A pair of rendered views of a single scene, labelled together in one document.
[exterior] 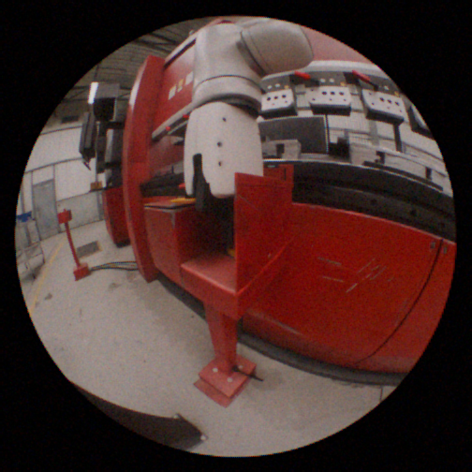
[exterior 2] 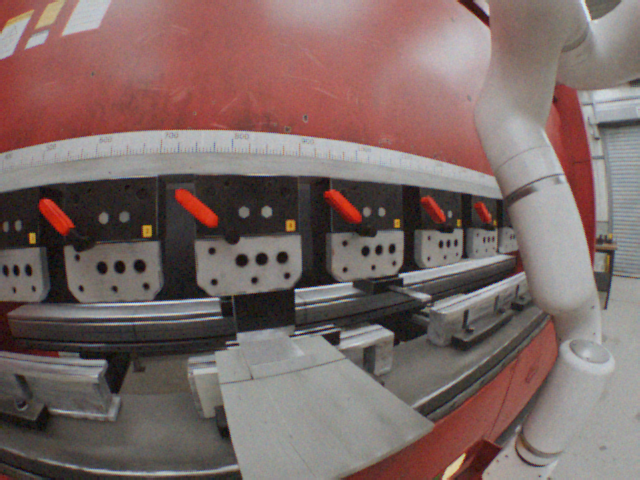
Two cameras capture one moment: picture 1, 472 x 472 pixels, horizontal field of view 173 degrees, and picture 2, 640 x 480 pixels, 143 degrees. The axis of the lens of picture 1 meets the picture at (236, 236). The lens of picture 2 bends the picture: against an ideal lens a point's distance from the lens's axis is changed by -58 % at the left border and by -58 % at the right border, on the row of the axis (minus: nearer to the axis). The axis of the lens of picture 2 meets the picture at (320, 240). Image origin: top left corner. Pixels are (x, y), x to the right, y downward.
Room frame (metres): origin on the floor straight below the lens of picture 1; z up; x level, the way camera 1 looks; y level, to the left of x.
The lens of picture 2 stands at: (0.36, 0.29, 1.19)
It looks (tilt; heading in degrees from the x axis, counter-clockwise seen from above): 4 degrees down; 298
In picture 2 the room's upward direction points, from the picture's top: 1 degrees counter-clockwise
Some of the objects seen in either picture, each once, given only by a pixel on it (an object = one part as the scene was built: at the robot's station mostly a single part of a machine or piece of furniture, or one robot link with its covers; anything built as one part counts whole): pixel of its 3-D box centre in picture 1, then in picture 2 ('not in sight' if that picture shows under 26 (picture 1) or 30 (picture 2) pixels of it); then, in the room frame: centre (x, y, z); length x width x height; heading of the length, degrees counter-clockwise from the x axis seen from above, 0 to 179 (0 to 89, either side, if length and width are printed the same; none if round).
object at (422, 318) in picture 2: not in sight; (391, 314); (0.57, -0.72, 0.81); 0.64 x 0.08 x 0.14; 143
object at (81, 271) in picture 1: (71, 243); not in sight; (0.82, 1.89, 0.41); 0.25 x 0.20 x 0.83; 143
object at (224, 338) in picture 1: (224, 342); not in sight; (0.23, 0.03, 0.39); 0.05 x 0.05 x 0.54; 54
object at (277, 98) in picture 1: (275, 96); (357, 228); (0.52, -0.15, 1.18); 0.15 x 0.09 x 0.17; 53
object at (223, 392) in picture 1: (224, 377); not in sight; (0.20, 0.05, 0.06); 0.25 x 0.20 x 0.12; 144
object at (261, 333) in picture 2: not in sight; (264, 312); (0.62, -0.01, 1.05); 0.10 x 0.02 x 0.10; 53
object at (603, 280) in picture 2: not in sight; (597, 251); (-2.58, -4.11, 0.75); 1.80 x 0.75 x 1.50; 55
